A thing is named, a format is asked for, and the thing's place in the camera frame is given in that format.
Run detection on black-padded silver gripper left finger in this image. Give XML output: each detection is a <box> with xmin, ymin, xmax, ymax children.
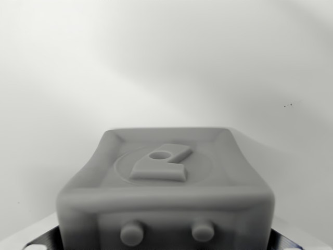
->
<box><xmin>24</xmin><ymin>225</ymin><xmax>65</xmax><ymax>250</ymax></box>

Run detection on black-padded silver gripper right finger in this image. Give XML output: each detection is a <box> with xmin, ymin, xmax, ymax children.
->
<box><xmin>269</xmin><ymin>228</ymin><xmax>312</xmax><ymax>250</ymax></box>

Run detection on grey plastic cube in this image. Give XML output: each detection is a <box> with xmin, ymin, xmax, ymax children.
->
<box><xmin>56</xmin><ymin>127</ymin><xmax>277</xmax><ymax>250</ymax></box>

